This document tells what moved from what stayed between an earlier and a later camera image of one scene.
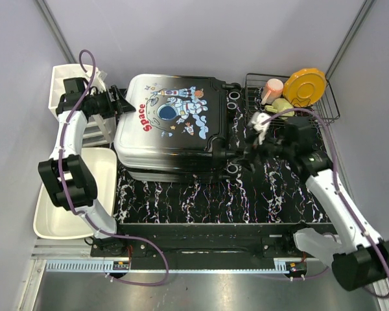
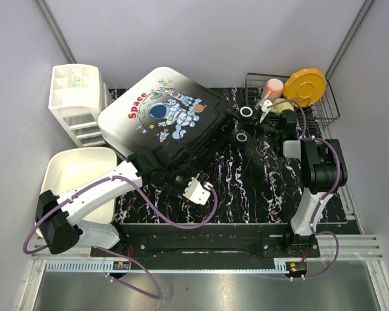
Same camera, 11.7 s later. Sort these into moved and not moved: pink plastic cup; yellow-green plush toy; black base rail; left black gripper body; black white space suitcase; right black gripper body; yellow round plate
Moved: left black gripper body; black white space suitcase; right black gripper body
Not moved: black base rail; yellow round plate; pink plastic cup; yellow-green plush toy
